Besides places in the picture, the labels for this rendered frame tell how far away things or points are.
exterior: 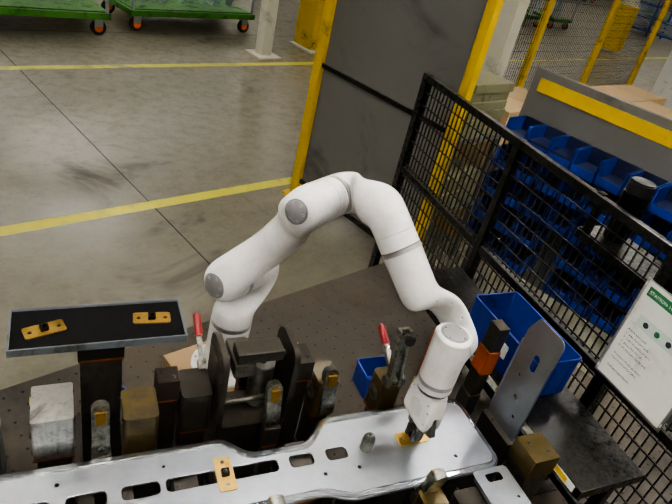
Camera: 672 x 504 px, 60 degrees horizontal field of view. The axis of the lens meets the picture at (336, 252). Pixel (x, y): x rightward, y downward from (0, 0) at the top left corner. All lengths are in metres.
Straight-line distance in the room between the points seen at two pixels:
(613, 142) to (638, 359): 1.82
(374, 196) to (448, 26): 2.32
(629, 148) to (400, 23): 1.46
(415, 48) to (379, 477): 2.70
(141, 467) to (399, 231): 0.73
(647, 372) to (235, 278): 1.06
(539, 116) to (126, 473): 2.82
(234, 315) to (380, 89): 2.42
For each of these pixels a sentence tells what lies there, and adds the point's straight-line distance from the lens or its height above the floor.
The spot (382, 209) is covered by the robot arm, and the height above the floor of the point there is 1.55.
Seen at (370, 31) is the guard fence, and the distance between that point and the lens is 3.88.
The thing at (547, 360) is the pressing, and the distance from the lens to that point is 1.49.
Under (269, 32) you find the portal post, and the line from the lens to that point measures 8.16.
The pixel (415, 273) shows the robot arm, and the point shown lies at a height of 1.45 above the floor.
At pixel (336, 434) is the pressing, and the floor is 1.00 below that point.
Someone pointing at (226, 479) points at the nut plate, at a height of 1.00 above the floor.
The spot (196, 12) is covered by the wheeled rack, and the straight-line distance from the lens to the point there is 8.71.
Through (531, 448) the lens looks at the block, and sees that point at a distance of 1.57.
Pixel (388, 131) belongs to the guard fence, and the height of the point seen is 0.87.
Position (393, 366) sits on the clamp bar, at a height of 1.12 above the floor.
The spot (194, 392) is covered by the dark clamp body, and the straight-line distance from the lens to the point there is 1.39.
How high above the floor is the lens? 2.10
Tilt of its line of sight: 31 degrees down
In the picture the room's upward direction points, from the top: 14 degrees clockwise
